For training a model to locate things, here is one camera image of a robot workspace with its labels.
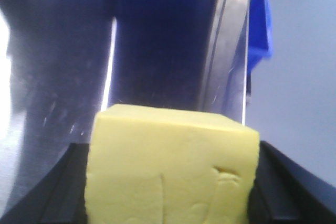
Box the yellow foam block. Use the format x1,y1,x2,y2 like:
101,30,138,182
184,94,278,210
85,104,260,223

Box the blue plastic bin right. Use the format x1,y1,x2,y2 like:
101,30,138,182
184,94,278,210
248,0,274,74

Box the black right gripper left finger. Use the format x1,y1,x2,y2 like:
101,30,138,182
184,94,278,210
1,143,89,223

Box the stainless steel shelf frame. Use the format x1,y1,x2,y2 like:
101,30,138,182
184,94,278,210
197,0,249,113

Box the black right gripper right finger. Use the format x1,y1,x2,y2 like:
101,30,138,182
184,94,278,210
248,141,335,223

